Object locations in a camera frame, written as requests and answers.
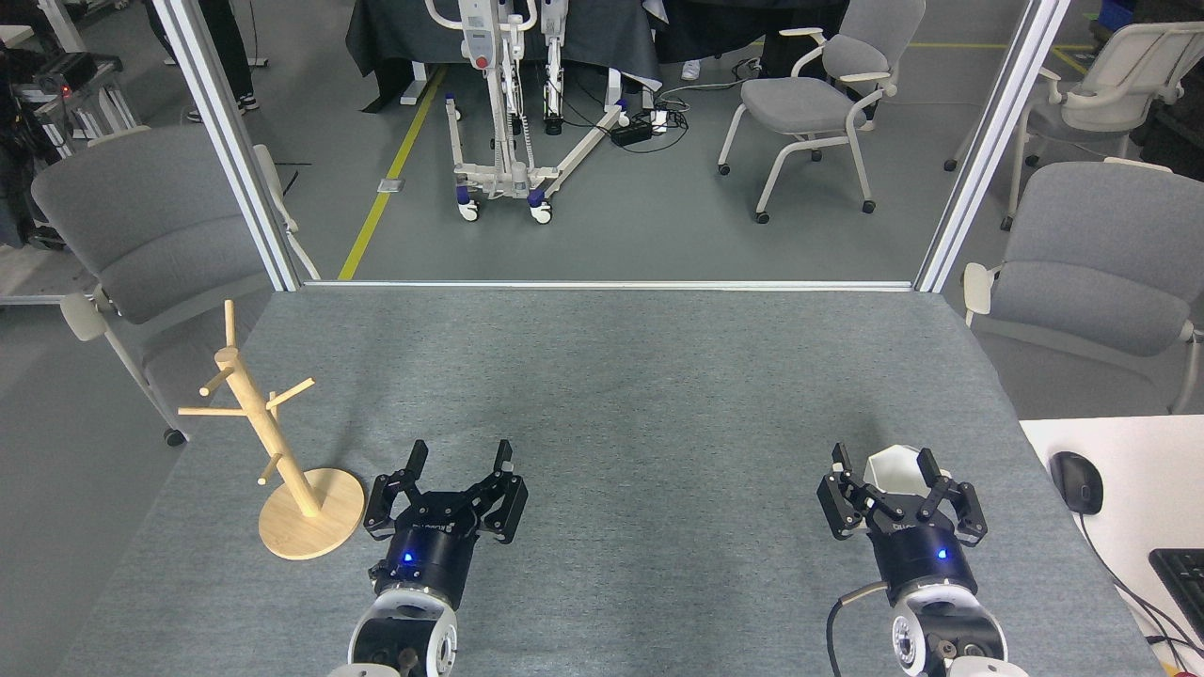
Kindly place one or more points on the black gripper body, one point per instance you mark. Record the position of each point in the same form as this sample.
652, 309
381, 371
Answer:
428, 555
922, 559

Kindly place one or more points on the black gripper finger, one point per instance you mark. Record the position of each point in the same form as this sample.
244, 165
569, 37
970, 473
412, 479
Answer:
964, 512
508, 508
381, 512
837, 508

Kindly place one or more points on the white hexagonal cup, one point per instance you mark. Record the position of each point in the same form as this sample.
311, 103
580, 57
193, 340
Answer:
894, 470

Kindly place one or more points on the wooden cup rack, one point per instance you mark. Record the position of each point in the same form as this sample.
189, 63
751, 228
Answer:
310, 522

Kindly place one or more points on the metal equipment rack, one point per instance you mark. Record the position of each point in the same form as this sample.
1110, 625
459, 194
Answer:
66, 70

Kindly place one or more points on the black computer mouse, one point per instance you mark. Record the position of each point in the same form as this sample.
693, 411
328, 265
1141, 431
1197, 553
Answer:
1077, 481

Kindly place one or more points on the white desk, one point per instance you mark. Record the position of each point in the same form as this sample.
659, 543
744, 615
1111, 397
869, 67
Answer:
1148, 470

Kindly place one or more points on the black keyboard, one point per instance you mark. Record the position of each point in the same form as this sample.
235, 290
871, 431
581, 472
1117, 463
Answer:
1183, 583

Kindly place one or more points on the grey floor plate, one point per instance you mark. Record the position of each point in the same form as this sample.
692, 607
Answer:
391, 185

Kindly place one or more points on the white stand on wheels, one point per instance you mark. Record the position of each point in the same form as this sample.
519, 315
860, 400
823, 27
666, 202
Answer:
515, 174

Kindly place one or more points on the black power strip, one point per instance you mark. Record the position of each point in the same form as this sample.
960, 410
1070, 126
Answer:
632, 130

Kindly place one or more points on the person's foot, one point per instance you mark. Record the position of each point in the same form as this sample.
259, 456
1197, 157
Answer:
691, 70

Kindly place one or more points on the table with black cloth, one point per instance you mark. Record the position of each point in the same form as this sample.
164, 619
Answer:
404, 28

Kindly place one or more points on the person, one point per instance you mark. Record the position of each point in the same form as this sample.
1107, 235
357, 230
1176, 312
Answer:
235, 47

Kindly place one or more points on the blue bin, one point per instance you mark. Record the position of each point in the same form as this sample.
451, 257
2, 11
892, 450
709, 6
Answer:
1117, 11

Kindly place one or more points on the silver aluminium rail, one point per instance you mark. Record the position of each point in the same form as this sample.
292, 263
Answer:
611, 285

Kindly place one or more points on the grey chair with white frame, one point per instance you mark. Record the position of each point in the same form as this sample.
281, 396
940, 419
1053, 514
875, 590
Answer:
141, 216
1082, 122
800, 103
1101, 263

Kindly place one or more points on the silver aluminium post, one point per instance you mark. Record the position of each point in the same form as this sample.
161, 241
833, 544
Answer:
233, 141
994, 141

